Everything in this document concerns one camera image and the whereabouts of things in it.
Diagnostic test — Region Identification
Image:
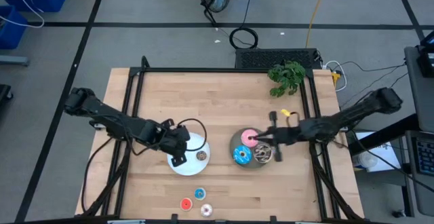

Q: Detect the white floor cable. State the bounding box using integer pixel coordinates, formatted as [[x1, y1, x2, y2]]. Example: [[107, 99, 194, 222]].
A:
[[0, 0, 46, 29]]

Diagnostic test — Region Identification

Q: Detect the grey metal floor foot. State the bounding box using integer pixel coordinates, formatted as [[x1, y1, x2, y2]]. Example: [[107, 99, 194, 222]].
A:
[[0, 54, 30, 67]]

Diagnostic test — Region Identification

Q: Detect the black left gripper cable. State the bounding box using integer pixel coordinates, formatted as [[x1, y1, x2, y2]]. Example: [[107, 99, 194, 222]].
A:
[[130, 117, 209, 157]]

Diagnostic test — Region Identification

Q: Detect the grey round plate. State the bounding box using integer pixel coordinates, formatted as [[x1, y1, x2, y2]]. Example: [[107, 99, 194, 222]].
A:
[[229, 126, 273, 170]]

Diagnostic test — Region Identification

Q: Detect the grey side desk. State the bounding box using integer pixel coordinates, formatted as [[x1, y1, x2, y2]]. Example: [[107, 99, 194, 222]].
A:
[[403, 45, 434, 134]]

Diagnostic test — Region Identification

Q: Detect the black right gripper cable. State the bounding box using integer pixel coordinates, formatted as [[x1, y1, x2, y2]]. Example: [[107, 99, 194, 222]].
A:
[[285, 111, 302, 129]]

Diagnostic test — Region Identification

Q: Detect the black chair caster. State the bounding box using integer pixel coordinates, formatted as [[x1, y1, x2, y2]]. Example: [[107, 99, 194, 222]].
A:
[[0, 83, 14, 104]]

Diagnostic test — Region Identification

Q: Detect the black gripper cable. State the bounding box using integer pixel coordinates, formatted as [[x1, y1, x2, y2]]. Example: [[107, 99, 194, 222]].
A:
[[130, 117, 209, 157], [285, 111, 302, 129]]

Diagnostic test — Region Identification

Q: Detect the large pink iced donut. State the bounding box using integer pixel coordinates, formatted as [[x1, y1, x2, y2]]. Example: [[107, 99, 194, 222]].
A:
[[239, 128, 260, 149]]

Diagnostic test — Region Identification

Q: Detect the small red donut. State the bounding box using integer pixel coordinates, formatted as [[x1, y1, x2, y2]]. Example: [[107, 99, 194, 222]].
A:
[[179, 197, 194, 212]]

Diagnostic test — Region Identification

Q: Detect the black desk beam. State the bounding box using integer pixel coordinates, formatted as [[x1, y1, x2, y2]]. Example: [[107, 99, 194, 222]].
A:
[[348, 113, 420, 155]]

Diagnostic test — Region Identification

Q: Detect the green potted plant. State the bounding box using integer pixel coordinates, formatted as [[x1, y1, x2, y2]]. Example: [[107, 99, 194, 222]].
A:
[[267, 60, 307, 98]]

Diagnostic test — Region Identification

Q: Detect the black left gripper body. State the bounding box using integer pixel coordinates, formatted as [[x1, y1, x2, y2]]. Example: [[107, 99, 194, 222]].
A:
[[158, 118, 192, 168]]

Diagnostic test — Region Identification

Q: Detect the large chocolate iced donut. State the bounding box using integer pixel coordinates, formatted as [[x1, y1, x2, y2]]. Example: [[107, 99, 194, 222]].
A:
[[252, 143, 273, 164]]

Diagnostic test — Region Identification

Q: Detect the large blue iced donut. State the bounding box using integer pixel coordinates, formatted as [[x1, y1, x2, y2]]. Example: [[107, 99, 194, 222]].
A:
[[232, 145, 254, 166]]

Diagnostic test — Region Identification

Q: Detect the grey keyboard desk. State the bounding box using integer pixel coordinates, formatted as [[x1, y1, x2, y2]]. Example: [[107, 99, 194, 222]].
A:
[[404, 130, 434, 219]]

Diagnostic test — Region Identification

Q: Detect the coiled black cable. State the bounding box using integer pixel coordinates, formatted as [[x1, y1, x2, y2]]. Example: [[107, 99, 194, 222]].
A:
[[229, 26, 260, 51]]

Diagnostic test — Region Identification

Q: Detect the yellow hanging cable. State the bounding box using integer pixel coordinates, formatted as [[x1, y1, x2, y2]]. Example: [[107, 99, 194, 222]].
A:
[[304, 0, 330, 49]]

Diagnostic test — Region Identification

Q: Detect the black metal table frame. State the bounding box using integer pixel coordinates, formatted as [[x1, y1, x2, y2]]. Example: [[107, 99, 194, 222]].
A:
[[75, 55, 366, 224]]

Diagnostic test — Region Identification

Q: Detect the black hanging cable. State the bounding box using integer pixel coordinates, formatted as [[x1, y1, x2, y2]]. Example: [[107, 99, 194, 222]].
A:
[[241, 0, 255, 29]]

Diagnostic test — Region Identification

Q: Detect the black left base cable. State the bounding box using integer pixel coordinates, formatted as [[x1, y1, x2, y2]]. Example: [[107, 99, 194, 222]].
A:
[[81, 136, 117, 215]]

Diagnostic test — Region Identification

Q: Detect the white round plate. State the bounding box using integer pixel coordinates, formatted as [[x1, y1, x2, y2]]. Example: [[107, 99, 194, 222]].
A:
[[166, 132, 212, 177]]

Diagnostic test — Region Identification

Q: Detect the small white sprinkled donut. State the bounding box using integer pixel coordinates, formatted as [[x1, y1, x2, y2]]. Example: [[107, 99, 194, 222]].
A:
[[199, 203, 214, 218]]

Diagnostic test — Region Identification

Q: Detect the black keyboard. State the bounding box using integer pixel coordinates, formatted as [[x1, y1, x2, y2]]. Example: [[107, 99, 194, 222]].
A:
[[414, 138, 434, 178]]

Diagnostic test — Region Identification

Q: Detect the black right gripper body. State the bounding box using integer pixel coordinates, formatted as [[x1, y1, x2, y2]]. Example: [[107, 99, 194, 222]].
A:
[[269, 111, 303, 163]]

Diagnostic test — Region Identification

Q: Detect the black laptop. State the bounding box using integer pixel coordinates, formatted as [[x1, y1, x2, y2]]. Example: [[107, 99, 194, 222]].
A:
[[416, 30, 434, 79]]

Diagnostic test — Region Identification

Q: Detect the small blue sprinkled donut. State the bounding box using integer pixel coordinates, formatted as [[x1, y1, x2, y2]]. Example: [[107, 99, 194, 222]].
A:
[[193, 187, 207, 201]]

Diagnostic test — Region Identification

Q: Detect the black computer case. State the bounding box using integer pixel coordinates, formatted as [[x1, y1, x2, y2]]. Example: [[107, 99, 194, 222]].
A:
[[234, 48, 323, 71]]

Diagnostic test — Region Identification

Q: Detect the white looped power cable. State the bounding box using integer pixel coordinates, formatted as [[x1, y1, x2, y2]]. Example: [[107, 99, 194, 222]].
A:
[[324, 60, 348, 93]]

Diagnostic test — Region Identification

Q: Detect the white paper sheet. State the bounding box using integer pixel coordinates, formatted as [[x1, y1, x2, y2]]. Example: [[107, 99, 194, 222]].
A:
[[352, 130, 395, 174]]

